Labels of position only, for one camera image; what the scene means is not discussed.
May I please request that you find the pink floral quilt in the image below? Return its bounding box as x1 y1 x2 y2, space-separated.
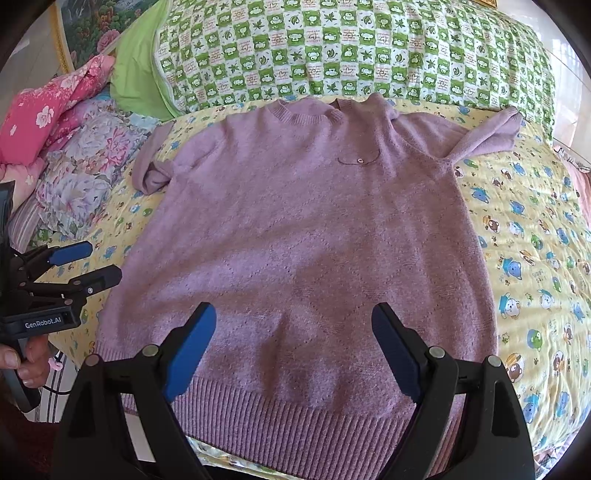
0 54 116 196

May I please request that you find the yellow cartoon print bedsheet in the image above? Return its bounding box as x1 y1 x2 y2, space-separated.
46 98 591 470

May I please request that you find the purple knit sweater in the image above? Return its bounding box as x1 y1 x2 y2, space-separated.
95 92 525 477

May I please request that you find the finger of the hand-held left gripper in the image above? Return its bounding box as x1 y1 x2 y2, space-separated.
18 265 123 306
9 241 94 283

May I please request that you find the green checkered quilt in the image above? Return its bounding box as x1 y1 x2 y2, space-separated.
111 0 557 139

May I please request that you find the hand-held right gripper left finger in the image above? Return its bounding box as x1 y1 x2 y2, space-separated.
52 302 218 480

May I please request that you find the pale floral blanket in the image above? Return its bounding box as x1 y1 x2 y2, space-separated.
9 87 163 241

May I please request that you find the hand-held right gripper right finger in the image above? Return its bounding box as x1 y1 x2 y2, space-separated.
371 302 537 480

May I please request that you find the person's left hand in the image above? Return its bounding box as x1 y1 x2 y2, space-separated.
0 333 52 389

